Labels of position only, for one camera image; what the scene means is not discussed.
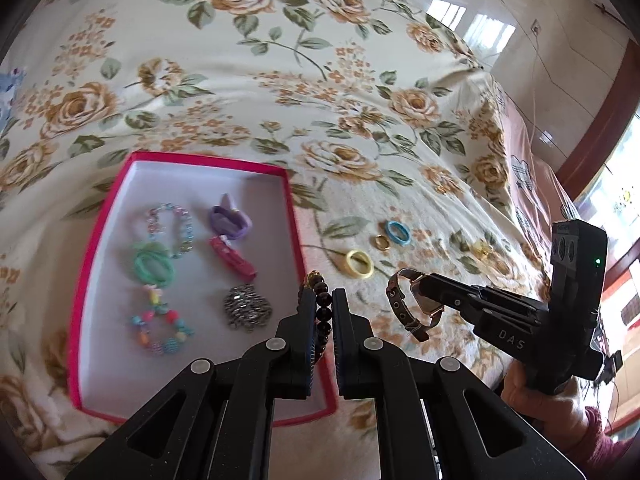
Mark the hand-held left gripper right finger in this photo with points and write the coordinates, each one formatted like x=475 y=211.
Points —
x=350 y=350

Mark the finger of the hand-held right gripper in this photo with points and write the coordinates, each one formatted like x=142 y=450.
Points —
x=475 y=292
x=495 y=311

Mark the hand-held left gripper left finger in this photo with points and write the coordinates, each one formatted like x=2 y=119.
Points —
x=300 y=350

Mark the pink cardboard box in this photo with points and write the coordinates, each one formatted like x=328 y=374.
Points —
x=200 y=360

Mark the pink hair clip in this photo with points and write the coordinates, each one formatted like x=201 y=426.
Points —
x=232 y=260

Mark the purple hair clip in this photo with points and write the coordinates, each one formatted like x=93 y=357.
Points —
x=220 y=217

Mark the person's right forearm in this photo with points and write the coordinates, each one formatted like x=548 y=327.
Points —
x=610 y=450

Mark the person's right hand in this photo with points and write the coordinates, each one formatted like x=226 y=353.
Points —
x=540 y=405

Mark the pink bed sheet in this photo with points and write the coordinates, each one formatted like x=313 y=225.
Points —
x=540 y=195

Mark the floral fleece blanket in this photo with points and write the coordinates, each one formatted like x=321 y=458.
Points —
x=250 y=85

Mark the blue patterned pillow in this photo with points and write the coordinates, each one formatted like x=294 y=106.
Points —
x=7 y=100

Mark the brown wooden door frame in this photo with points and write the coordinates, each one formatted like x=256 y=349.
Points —
x=595 y=125

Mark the wall socket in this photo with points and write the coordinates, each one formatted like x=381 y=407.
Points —
x=536 y=27

